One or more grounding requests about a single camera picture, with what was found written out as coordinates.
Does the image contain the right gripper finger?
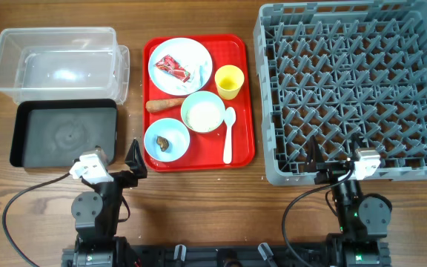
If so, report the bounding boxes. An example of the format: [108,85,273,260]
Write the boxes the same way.
[351,133,364,161]
[305,136,325,173]

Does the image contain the small light blue bowl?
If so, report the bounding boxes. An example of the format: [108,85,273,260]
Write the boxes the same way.
[144,118,191,162]

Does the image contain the orange carrot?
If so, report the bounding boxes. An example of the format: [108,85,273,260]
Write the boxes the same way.
[145,98,185,113]

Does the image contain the white rice grains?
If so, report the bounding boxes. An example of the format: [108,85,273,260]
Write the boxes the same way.
[186,102,222,133]

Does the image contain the green bowl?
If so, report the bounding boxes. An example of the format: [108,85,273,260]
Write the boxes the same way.
[181,91,225,133]

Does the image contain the red snack wrapper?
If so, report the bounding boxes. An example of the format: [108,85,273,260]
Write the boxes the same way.
[155,55,191,82]

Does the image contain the large light blue plate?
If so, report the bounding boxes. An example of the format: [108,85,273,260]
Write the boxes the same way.
[148,38,213,96]

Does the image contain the white tissue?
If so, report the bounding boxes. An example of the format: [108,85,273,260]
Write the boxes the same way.
[174,62,212,96]

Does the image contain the yellow plastic cup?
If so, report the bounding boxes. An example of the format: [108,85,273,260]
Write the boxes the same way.
[214,65,245,100]

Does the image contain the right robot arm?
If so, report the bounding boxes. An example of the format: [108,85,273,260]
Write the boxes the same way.
[305,133,392,267]

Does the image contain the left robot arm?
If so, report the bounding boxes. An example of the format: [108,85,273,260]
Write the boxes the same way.
[61,140,148,267]

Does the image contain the grey dishwasher rack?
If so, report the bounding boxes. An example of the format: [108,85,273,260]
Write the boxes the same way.
[254,1,427,185]

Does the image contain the black plastic tray bin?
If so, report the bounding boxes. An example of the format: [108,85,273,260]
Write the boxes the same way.
[10,99,118,168]

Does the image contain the white plastic spoon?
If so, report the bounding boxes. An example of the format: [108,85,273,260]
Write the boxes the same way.
[223,107,236,164]

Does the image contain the clear plastic bin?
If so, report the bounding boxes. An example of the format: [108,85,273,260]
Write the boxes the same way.
[0,27,130,105]

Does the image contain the right black cable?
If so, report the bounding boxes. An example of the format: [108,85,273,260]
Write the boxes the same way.
[281,162,355,267]

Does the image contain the black cable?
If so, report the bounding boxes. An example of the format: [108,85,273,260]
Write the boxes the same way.
[281,162,355,267]
[1,171,72,267]

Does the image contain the left black cable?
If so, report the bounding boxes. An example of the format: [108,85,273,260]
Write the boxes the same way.
[1,171,72,267]

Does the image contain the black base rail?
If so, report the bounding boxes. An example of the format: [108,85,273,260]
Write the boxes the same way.
[61,243,391,267]

